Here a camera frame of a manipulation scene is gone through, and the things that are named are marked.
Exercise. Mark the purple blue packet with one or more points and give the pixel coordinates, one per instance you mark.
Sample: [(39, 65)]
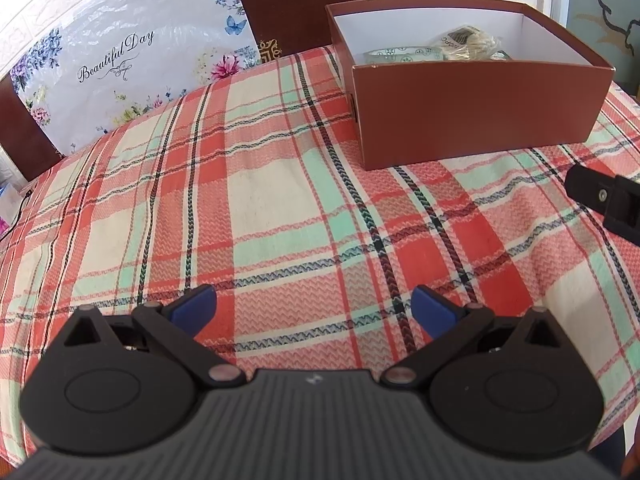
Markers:
[(7, 205)]

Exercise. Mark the small clear plastic packet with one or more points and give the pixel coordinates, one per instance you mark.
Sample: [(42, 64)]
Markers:
[(470, 42)]

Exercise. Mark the floral plastic bag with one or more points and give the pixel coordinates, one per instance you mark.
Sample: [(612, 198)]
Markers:
[(125, 50)]

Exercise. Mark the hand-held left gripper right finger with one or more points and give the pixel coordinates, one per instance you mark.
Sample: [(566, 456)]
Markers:
[(435, 310)]

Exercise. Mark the plaid tablecloth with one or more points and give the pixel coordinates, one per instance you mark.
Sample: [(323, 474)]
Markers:
[(280, 185)]

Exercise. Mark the brown box lid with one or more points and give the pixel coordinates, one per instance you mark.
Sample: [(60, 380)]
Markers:
[(300, 5)]

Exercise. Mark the patterned green-white bowl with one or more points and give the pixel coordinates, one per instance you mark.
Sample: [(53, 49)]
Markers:
[(402, 55)]

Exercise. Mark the green packet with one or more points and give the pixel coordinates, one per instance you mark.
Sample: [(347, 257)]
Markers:
[(501, 55)]

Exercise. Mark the brown wooden board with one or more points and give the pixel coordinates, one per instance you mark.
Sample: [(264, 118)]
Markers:
[(25, 135)]

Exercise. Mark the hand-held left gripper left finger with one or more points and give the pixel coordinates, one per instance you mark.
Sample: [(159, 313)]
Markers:
[(192, 307)]

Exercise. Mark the brown cardboard box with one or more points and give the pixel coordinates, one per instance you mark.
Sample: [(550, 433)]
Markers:
[(475, 110)]

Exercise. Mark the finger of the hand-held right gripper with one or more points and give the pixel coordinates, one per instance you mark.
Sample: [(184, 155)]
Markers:
[(592, 187)]

